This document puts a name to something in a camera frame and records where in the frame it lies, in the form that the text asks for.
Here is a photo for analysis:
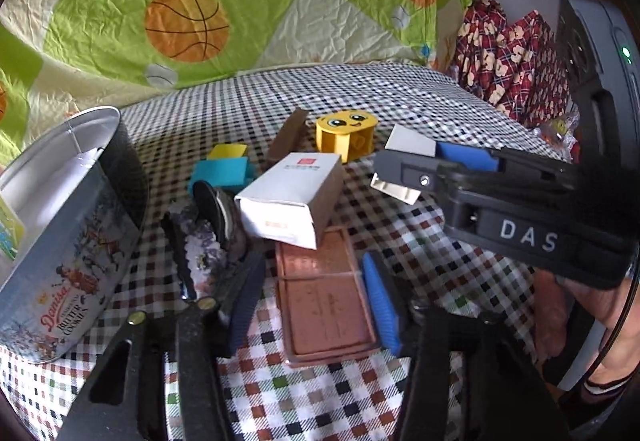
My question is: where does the small yellow toy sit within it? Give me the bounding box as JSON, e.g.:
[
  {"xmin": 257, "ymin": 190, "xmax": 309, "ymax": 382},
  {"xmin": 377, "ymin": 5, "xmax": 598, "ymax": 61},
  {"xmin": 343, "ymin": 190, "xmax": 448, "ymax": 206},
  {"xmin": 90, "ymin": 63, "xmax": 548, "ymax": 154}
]
[{"xmin": 537, "ymin": 114, "xmax": 581, "ymax": 157}]

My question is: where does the green snack packet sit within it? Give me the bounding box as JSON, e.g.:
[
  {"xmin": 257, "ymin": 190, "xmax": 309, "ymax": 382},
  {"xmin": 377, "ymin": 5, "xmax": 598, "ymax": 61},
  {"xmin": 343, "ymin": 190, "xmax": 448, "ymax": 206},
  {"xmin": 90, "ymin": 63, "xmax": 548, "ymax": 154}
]
[{"xmin": 0, "ymin": 194, "xmax": 26, "ymax": 262}]

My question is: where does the small white card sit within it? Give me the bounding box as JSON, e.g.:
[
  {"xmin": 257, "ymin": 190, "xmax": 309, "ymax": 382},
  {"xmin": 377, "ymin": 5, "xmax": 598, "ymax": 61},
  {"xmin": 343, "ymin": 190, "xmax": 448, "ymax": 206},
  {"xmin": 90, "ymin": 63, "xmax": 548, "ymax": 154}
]
[{"xmin": 370, "ymin": 124, "xmax": 437, "ymax": 206}]

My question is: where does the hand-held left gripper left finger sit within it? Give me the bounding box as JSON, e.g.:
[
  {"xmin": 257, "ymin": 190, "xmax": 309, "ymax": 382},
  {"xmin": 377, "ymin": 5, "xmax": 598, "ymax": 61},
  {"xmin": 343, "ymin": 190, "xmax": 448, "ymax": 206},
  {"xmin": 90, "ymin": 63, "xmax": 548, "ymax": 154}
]
[{"xmin": 60, "ymin": 248, "xmax": 268, "ymax": 441}]

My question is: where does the grey patterned pouch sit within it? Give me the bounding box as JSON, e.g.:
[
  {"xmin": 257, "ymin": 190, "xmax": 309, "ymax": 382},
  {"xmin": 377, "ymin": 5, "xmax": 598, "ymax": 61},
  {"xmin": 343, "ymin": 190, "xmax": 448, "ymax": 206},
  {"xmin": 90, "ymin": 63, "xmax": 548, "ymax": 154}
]
[{"xmin": 170, "ymin": 204, "xmax": 266, "ymax": 322}]

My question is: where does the brown wooden block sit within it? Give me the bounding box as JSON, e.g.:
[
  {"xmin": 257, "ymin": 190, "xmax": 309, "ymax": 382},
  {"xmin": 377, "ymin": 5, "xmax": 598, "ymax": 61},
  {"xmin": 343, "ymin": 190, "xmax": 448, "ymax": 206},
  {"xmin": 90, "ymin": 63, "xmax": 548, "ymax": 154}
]
[{"xmin": 267, "ymin": 108, "xmax": 311, "ymax": 172}]

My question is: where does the black hair clip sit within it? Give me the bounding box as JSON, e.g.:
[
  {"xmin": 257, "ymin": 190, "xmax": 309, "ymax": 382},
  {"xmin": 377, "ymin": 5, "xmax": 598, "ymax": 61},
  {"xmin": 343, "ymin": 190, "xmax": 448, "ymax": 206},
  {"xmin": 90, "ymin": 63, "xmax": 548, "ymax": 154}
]
[{"xmin": 160, "ymin": 214, "xmax": 198, "ymax": 299}]

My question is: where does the red floral cloth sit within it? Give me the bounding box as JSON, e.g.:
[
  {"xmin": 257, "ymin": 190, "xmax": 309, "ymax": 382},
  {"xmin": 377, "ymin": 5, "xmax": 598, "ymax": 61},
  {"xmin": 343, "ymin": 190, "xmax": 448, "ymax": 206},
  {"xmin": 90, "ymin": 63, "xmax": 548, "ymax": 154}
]
[{"xmin": 447, "ymin": 0, "xmax": 581, "ymax": 132}]

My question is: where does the yellow smiley face block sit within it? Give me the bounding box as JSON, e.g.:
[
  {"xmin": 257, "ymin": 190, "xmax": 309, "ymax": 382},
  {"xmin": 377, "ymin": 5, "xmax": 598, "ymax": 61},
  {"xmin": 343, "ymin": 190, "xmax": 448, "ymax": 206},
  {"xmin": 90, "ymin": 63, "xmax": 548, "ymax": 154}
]
[{"xmin": 315, "ymin": 110, "xmax": 377, "ymax": 164}]

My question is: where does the blue toy block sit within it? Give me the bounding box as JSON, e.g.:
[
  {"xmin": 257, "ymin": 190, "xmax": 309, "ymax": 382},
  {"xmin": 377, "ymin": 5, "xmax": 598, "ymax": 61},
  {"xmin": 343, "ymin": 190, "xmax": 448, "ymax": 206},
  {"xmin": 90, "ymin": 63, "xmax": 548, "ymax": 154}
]
[{"xmin": 189, "ymin": 156, "xmax": 256, "ymax": 197}]

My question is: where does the person's right hand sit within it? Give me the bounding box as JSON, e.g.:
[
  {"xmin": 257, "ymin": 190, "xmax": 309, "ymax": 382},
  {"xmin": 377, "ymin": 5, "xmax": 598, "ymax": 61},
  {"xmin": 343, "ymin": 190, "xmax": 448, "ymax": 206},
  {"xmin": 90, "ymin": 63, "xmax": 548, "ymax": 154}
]
[{"xmin": 534, "ymin": 268, "xmax": 632, "ymax": 384}]

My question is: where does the white carton box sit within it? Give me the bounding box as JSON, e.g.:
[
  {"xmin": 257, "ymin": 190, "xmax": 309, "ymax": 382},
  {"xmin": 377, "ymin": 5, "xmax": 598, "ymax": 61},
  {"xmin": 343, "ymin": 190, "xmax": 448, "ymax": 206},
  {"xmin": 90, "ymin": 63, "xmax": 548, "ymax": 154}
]
[{"xmin": 234, "ymin": 152, "xmax": 345, "ymax": 250}]

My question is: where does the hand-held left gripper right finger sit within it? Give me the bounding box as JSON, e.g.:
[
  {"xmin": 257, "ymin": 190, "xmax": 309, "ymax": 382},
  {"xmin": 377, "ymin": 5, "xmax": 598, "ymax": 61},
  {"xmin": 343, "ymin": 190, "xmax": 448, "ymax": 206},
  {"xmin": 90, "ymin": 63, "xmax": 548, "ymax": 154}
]
[{"xmin": 361, "ymin": 250, "xmax": 571, "ymax": 441}]

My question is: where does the small yellow block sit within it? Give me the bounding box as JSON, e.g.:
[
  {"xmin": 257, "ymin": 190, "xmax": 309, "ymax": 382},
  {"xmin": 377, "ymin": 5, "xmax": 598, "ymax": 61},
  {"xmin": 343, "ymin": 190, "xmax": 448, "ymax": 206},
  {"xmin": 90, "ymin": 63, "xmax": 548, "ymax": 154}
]
[{"xmin": 207, "ymin": 144, "xmax": 249, "ymax": 161}]

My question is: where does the person's right forearm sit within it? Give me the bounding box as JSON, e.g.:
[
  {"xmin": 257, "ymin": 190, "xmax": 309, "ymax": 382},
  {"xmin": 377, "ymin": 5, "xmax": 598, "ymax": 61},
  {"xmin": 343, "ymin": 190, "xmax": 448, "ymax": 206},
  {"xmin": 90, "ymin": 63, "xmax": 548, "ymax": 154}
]
[{"xmin": 545, "ymin": 361, "xmax": 636, "ymax": 428}]

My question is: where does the rose gold case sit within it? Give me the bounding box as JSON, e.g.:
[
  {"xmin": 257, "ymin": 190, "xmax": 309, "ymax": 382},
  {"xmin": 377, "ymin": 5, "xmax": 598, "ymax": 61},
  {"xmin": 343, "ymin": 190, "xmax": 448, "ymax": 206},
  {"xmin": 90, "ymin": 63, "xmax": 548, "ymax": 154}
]
[{"xmin": 274, "ymin": 226, "xmax": 378, "ymax": 368}]

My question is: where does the checkered tablecloth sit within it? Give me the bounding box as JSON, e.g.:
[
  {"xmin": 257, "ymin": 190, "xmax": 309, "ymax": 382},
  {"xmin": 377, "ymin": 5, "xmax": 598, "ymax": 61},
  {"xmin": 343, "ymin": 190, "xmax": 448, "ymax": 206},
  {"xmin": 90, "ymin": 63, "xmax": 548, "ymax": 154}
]
[{"xmin": 0, "ymin": 62, "xmax": 581, "ymax": 441}]

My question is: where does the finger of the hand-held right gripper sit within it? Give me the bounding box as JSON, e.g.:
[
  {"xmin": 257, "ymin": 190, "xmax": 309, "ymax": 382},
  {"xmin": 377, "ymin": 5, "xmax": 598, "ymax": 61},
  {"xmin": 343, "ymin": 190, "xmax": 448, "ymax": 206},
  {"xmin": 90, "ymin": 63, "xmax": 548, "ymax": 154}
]
[
  {"xmin": 373, "ymin": 149, "xmax": 455, "ymax": 203},
  {"xmin": 435, "ymin": 141, "xmax": 582, "ymax": 183}
]

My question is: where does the black round case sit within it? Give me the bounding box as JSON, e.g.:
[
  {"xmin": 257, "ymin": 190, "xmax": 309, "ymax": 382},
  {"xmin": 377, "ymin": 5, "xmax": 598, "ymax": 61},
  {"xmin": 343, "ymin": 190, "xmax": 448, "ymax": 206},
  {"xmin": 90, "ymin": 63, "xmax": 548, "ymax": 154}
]
[{"xmin": 192, "ymin": 181, "xmax": 235, "ymax": 244}]

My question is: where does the round metal cookie tin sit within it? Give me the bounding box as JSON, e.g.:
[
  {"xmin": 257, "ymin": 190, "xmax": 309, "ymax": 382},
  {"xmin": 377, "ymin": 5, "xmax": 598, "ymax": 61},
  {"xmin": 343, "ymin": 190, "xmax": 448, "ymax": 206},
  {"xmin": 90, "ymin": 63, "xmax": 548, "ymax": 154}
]
[{"xmin": 0, "ymin": 106, "xmax": 150, "ymax": 364}]

